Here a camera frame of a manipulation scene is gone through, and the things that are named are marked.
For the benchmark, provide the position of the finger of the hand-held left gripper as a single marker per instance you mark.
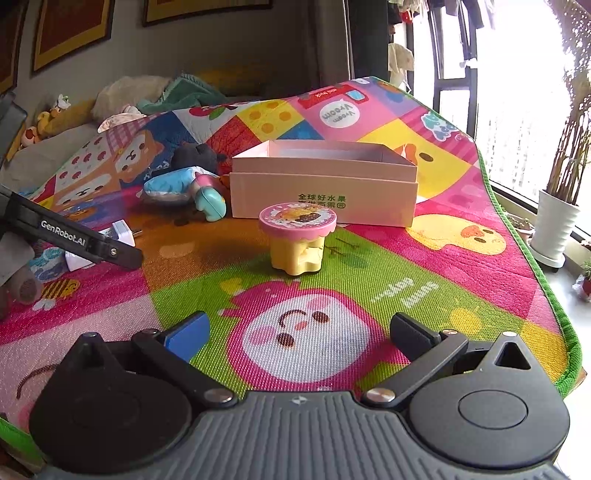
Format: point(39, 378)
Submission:
point(117, 254)

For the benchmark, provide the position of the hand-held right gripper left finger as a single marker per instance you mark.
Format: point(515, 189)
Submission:
point(189, 334)

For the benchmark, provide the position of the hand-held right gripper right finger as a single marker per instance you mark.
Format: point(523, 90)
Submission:
point(408, 336)

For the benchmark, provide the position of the white charger plug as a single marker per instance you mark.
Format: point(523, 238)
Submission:
point(121, 233)

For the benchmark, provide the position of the grey plush toy brown paws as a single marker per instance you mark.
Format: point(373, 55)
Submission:
point(21, 281)

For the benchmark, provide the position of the blue and white soft toy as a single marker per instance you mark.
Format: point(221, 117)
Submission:
point(171, 184)

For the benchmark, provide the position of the teal and pink plastic toy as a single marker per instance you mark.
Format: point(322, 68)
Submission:
point(213, 205)

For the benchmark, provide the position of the dark grey plush toy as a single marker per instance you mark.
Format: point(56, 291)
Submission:
point(194, 157)

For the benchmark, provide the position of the yellow toy with pink lid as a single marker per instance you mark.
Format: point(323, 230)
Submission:
point(295, 251)

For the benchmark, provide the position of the pink cardboard box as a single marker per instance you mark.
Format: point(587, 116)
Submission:
point(300, 194)

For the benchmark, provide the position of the blue tissue packet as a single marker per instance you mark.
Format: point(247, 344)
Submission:
point(48, 265)

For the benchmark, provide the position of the colourful cartoon play mat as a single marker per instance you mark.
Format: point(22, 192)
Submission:
point(369, 286)

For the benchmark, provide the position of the grey cushion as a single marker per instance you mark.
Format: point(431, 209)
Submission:
point(51, 147)

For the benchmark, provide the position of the yellow plush toy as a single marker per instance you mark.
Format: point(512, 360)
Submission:
point(64, 117)

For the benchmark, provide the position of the white and pink cloth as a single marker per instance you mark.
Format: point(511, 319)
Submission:
point(120, 120)

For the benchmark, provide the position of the beige pillow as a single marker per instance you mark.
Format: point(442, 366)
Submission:
point(124, 94)

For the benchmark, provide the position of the green towel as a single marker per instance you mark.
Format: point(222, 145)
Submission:
point(184, 94)

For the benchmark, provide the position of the palm plant in white pot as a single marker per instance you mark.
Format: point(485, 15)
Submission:
point(554, 226)

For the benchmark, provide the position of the small plant in red pot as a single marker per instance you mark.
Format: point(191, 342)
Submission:
point(585, 281)

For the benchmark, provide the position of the yellow pillow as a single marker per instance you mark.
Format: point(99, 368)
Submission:
point(226, 76)

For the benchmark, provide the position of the hanging beige cloth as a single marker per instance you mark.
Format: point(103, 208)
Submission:
point(399, 62)

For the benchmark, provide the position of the dark curtain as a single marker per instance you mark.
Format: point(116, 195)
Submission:
point(367, 37)

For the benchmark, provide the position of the hanging clothes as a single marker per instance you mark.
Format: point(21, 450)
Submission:
point(438, 9)

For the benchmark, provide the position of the framed wall picture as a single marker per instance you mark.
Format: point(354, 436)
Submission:
point(203, 9)
point(9, 41)
point(69, 32)

